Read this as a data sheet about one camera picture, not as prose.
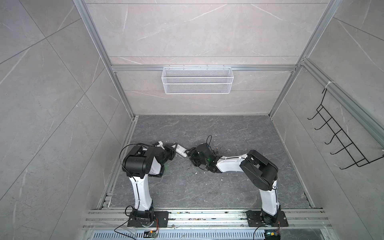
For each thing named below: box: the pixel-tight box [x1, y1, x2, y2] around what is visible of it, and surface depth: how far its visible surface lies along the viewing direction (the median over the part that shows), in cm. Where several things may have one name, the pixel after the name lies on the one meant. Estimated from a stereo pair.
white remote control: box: [171, 144, 188, 157], surface depth 95 cm
